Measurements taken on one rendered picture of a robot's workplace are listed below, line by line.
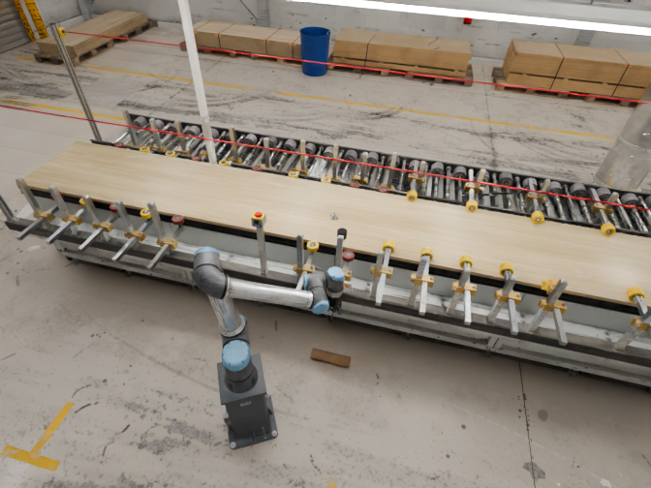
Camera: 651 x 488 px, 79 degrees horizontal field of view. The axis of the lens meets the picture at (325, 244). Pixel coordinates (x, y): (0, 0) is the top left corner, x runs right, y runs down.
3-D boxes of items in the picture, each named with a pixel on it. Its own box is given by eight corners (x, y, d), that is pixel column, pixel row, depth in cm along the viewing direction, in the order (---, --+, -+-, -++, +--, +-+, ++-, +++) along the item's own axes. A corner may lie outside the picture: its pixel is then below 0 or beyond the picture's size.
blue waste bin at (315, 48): (326, 79, 708) (327, 36, 658) (295, 76, 716) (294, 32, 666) (333, 68, 749) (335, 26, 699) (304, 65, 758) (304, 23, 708)
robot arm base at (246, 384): (260, 388, 222) (259, 380, 215) (226, 396, 218) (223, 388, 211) (255, 358, 235) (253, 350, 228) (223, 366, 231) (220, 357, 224)
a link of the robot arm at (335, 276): (325, 266, 211) (342, 263, 212) (324, 282, 219) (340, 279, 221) (328, 279, 204) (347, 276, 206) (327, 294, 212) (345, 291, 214)
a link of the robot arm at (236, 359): (226, 383, 213) (221, 367, 201) (224, 355, 225) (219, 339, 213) (254, 378, 216) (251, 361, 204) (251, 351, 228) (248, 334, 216)
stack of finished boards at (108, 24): (148, 20, 885) (145, 13, 873) (77, 56, 713) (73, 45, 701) (117, 17, 895) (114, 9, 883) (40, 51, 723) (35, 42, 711)
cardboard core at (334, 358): (349, 364, 292) (310, 354, 296) (348, 369, 297) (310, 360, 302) (351, 354, 298) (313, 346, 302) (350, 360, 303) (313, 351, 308)
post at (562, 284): (533, 333, 245) (569, 283, 212) (527, 332, 245) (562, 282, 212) (532, 328, 247) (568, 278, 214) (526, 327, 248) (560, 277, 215)
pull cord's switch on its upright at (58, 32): (108, 152, 378) (59, 25, 302) (95, 149, 380) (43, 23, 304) (114, 148, 384) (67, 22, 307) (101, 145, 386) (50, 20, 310)
